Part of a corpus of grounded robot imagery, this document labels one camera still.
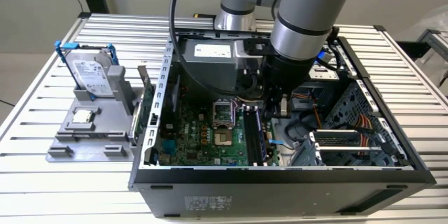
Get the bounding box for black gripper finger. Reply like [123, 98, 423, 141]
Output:
[264, 93, 292, 120]

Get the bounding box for metal optical drive cage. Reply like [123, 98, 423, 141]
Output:
[290, 61, 343, 110]

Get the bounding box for metal disk bay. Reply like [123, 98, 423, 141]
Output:
[290, 129, 384, 167]

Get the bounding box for metal socket cover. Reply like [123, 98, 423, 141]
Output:
[212, 97, 235, 128]

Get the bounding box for CPU socket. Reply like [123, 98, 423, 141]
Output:
[212, 128, 235, 147]

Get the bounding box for grey power supply unit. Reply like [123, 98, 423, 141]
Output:
[174, 39, 246, 97]

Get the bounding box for green motherboard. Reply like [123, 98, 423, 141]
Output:
[158, 98, 282, 167]

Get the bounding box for black open PC case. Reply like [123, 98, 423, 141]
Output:
[128, 26, 438, 219]

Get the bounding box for green graphics card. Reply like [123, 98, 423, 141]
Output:
[128, 62, 158, 147]

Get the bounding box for grey parts rack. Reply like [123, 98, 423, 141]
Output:
[44, 66, 142, 164]

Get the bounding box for silver hard disk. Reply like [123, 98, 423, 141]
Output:
[66, 50, 116, 97]

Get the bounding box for silver CPU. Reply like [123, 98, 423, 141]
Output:
[72, 111, 95, 125]

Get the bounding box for blue disk carrier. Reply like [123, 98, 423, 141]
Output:
[54, 40, 119, 103]

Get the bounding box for red yellow black power wires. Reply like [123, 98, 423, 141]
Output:
[292, 90, 314, 100]

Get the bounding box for black internal data cable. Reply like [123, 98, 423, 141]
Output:
[284, 113, 312, 148]

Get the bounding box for thin orange wire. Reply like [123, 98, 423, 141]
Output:
[312, 104, 323, 131]

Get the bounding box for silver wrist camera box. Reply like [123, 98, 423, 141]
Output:
[234, 39, 271, 60]
[316, 50, 334, 65]

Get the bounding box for wire locking lever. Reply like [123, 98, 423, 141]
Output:
[232, 100, 242, 130]

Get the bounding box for orange yellow red ribbon wires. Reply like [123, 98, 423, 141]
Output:
[356, 114, 375, 149]

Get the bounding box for thick black camera cable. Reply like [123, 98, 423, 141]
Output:
[170, 0, 262, 98]

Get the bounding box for black metal bracket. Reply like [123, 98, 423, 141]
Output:
[395, 39, 432, 60]

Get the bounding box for metal frame side table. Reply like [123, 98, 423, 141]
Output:
[415, 28, 448, 61]

